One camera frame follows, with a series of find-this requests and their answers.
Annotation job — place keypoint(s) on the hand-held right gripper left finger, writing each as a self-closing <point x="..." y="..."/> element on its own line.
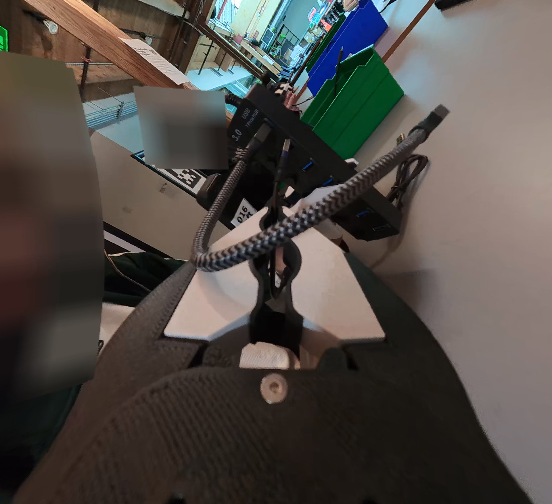
<point x="224" y="292"/>

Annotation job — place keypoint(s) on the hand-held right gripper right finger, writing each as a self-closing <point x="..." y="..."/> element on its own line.
<point x="336" y="292"/>

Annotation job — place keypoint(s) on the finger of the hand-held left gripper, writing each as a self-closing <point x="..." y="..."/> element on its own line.
<point x="319" y="197"/>
<point x="351" y="163"/>

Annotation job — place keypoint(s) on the black USB hub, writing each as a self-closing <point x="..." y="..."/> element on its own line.
<point x="302" y="141"/>

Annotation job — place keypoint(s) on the light grey desk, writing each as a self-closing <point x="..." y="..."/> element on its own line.
<point x="474" y="210"/>

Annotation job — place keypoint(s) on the framed tag sign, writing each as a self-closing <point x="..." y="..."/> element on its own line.
<point x="185" y="180"/>

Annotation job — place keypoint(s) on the dark green jacket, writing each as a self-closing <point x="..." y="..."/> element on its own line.
<point x="142" y="275"/>

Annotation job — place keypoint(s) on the white shirt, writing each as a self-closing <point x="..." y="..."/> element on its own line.
<point x="116" y="327"/>

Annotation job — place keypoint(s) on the blue plastic bin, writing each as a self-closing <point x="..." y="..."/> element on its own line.
<point x="345" y="38"/>

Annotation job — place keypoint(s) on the white paper notice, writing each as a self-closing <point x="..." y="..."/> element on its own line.
<point x="151" y="59"/>

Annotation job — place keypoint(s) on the green exit sign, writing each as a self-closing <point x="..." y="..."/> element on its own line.
<point x="3" y="38"/>

